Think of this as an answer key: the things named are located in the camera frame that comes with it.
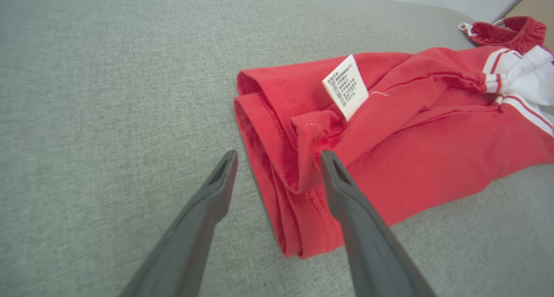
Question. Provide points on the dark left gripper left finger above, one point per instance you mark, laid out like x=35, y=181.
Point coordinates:
x=190, y=236

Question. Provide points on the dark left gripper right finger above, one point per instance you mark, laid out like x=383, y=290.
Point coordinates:
x=368, y=245

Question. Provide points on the red white sports jersey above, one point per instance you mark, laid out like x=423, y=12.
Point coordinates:
x=411, y=150

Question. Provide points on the red shorts white stripe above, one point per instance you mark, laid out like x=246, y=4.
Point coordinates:
x=506, y=33

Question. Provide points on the grey fabric sofa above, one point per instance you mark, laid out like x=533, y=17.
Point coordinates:
x=108, y=93

